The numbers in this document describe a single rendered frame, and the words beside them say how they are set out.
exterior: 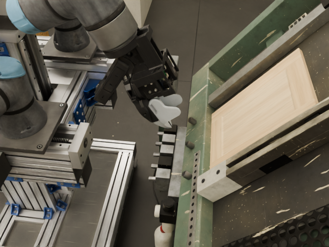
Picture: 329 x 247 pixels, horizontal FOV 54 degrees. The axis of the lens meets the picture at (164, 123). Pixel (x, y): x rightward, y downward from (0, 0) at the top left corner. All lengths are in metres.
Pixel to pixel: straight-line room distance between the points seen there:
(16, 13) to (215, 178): 0.67
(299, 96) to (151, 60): 0.56
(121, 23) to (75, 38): 0.92
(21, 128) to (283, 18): 1.05
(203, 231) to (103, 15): 0.69
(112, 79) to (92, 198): 1.37
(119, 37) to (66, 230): 1.43
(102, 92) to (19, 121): 0.50
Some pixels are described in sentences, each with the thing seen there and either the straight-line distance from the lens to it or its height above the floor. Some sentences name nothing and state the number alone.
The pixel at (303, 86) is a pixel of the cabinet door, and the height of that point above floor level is 1.20.
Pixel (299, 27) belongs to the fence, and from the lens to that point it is 1.20.
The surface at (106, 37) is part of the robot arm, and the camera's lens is 0.52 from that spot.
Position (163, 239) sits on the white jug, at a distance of 1.81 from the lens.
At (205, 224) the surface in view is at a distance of 1.01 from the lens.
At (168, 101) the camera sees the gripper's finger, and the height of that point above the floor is 1.36.
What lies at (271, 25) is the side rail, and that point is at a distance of 1.44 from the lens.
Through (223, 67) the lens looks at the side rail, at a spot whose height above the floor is 0.92.
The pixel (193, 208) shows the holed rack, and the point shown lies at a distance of 1.04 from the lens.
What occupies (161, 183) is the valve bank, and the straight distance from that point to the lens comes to 1.28.
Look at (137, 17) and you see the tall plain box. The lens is 3.65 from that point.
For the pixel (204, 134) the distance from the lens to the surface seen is 1.21.
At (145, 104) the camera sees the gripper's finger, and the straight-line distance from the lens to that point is 0.59.
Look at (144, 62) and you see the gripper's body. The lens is 0.56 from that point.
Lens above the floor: 1.78
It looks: 45 degrees down
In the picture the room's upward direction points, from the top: straight up
